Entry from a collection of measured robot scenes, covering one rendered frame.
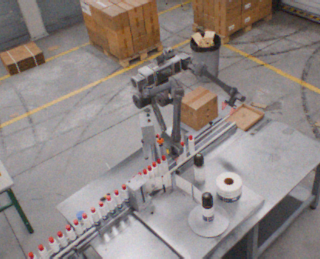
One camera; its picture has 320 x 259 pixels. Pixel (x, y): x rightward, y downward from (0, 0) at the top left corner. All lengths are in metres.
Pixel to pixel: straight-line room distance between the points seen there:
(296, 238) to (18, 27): 6.21
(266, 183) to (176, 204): 0.77
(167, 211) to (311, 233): 1.60
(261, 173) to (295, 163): 0.31
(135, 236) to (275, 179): 1.25
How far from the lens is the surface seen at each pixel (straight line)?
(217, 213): 3.14
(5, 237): 4.66
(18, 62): 7.22
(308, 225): 4.27
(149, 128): 3.04
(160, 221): 3.14
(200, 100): 3.80
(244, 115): 4.07
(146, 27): 6.67
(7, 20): 8.14
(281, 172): 3.54
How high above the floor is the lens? 3.39
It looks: 40 degrees down
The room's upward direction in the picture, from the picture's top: 9 degrees counter-clockwise
